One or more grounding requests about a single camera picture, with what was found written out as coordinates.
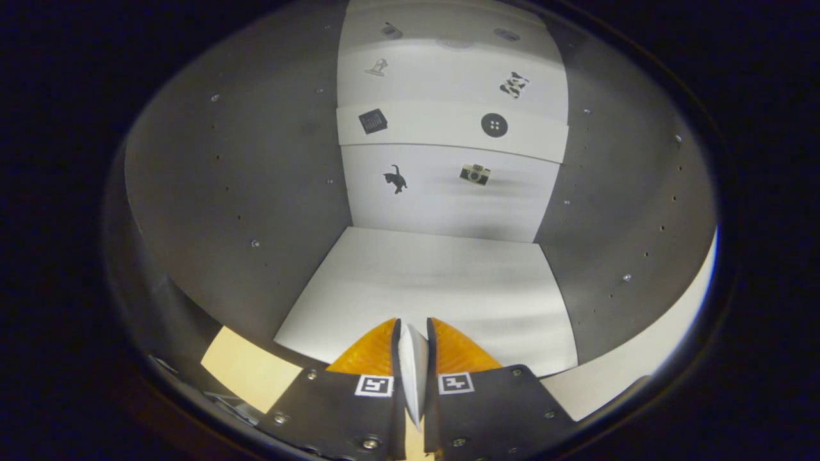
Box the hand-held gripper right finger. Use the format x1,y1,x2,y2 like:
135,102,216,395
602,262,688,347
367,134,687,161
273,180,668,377
423,317,577,458

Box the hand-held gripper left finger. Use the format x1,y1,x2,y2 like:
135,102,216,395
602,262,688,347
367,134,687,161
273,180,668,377
266,317,407,461

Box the dark grey cabinet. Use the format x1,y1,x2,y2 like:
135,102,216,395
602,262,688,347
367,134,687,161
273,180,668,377
102,0,718,398

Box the white and blue tube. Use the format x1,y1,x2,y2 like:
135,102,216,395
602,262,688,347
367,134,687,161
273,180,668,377
397,323,430,431

